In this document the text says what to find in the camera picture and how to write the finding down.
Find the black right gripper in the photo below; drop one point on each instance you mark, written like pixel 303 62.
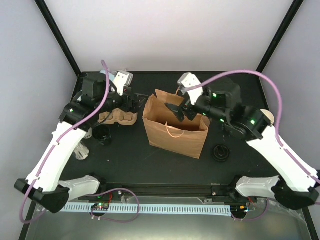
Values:
pixel 179 112

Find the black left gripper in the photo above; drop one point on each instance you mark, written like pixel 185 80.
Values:
pixel 135 107

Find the brown paper bag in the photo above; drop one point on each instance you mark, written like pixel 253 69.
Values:
pixel 166 132

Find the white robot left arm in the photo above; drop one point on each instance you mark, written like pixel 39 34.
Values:
pixel 101 92

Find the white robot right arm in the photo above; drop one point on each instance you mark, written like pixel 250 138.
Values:
pixel 295 185

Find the black coffee cup lid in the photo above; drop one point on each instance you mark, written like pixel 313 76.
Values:
pixel 220 153

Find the brown pulp cup carrier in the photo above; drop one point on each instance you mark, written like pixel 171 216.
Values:
pixel 118 116

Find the light blue paper bag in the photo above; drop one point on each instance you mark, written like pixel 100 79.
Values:
pixel 111 76

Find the white plastic cutlery bundle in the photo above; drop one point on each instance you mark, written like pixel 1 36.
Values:
pixel 81 151

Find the right paper cup stack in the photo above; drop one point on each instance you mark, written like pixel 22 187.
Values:
pixel 269 115

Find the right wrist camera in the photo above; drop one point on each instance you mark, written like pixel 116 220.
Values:
pixel 187 82

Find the black aluminium rail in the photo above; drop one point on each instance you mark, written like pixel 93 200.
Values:
pixel 172 190

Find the light blue cable duct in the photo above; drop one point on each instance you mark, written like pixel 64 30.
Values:
pixel 158 209

